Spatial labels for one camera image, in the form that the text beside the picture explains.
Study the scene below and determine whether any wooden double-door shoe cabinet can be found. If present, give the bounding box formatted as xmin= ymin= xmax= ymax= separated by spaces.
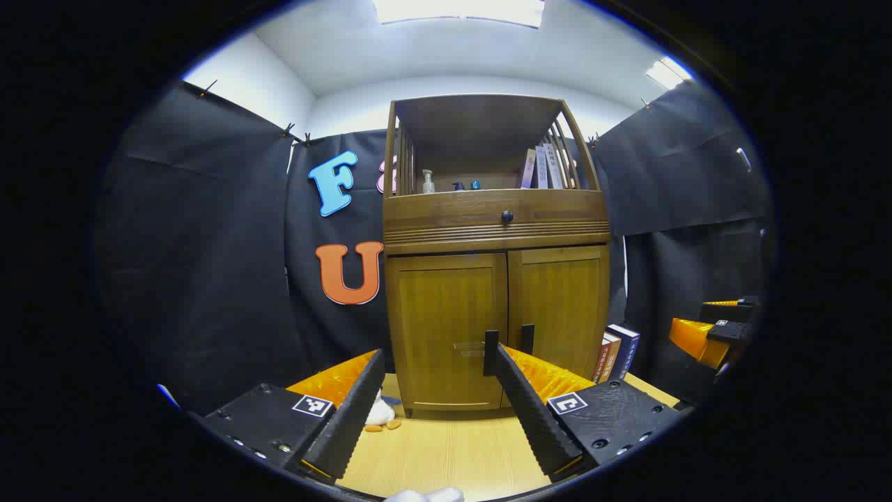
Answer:
xmin=382 ymin=94 xmax=613 ymax=419

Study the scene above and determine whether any wooden drawer with black knob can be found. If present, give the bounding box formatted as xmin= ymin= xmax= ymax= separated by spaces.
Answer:
xmin=383 ymin=190 xmax=612 ymax=245

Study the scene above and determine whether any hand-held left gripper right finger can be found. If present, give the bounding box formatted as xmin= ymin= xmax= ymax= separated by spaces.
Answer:
xmin=496 ymin=343 xmax=684 ymax=483

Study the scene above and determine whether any red book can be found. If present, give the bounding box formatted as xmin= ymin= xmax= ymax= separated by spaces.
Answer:
xmin=592 ymin=333 xmax=622 ymax=384

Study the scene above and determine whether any ceiling light panel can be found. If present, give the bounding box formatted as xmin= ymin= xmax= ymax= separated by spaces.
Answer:
xmin=645 ymin=56 xmax=695 ymax=91
xmin=373 ymin=0 xmax=546 ymax=29

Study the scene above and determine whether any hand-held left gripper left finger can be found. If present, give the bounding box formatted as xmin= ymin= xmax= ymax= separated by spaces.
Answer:
xmin=199 ymin=349 xmax=386 ymax=485

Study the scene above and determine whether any plush penguin toy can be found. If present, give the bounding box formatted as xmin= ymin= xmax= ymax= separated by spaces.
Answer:
xmin=362 ymin=389 xmax=403 ymax=433

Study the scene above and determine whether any black backdrop cloth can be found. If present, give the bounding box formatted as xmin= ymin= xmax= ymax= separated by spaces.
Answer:
xmin=94 ymin=78 xmax=774 ymax=419

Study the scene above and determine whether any wooden shoe cabinet door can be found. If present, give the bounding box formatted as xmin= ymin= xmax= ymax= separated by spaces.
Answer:
xmin=507 ymin=245 xmax=611 ymax=383
xmin=385 ymin=253 xmax=509 ymax=412

